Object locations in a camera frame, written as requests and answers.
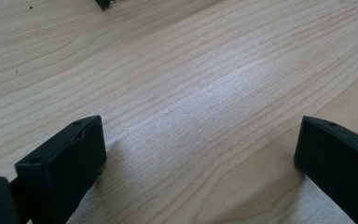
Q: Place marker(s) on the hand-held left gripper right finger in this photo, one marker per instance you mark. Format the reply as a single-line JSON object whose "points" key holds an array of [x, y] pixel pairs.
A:
{"points": [[341, 165]]}

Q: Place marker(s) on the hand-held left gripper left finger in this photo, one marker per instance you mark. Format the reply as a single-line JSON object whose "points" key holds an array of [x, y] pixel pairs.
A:
{"points": [[62, 168]]}

